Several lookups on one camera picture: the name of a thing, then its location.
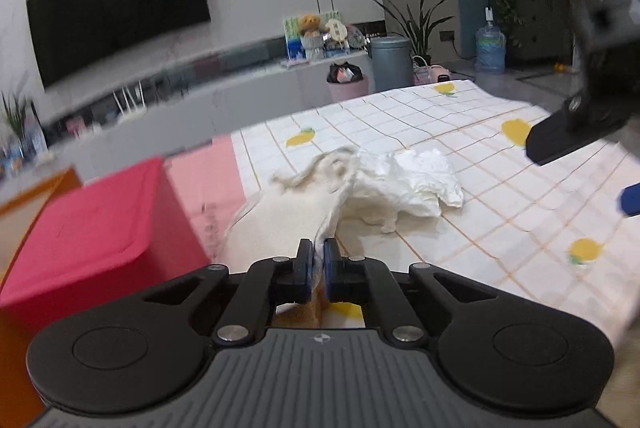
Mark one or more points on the grey trash can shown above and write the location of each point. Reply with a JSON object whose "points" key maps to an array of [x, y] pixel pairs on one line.
{"points": [[391, 65]]}

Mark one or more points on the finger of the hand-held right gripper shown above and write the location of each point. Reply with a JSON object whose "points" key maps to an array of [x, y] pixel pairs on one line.
{"points": [[631, 200], [565, 135]]}

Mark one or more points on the black wall television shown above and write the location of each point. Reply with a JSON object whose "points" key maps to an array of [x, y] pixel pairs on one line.
{"points": [[120, 2]]}

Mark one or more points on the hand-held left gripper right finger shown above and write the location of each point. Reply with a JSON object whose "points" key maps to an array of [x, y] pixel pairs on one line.
{"points": [[332, 273]]}

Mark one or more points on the small woven basket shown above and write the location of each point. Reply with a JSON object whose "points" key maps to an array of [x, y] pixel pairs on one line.
{"points": [[421, 72]]}

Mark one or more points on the blue water jug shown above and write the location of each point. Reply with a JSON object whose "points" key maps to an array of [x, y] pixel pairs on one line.
{"points": [[490, 50]]}

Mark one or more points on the white router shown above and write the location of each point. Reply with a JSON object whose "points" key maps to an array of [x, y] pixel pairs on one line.
{"points": [[129, 100]]}

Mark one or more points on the pink bin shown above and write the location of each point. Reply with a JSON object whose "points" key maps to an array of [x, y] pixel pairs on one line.
{"points": [[347, 87]]}

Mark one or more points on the red box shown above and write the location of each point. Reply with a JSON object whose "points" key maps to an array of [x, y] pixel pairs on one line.
{"points": [[100, 233]]}

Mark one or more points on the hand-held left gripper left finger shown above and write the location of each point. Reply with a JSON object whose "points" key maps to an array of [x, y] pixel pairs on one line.
{"points": [[304, 273]]}

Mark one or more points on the clear water bottle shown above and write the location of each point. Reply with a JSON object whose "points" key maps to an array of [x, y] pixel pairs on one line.
{"points": [[37, 137]]}

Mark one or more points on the tall leafy potted plant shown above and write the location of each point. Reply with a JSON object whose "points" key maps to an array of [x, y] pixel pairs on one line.
{"points": [[417, 27]]}

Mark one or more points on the white cloth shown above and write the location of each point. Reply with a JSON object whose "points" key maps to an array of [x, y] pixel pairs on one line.
{"points": [[415, 183]]}

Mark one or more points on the dark cabinet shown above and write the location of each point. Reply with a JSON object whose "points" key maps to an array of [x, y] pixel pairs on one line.
{"points": [[540, 17]]}

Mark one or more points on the teddy bear toy display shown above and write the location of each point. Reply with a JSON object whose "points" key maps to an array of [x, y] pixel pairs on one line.
{"points": [[320, 32]]}

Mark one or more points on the white marble television console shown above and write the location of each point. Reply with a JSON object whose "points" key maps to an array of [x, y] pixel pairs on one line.
{"points": [[200, 102]]}

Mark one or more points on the checked lemon print tablecloth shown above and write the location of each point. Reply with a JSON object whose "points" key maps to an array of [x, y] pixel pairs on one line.
{"points": [[480, 188]]}

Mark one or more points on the green plant in glass vase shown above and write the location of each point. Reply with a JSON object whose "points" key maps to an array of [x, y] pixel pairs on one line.
{"points": [[15, 122]]}

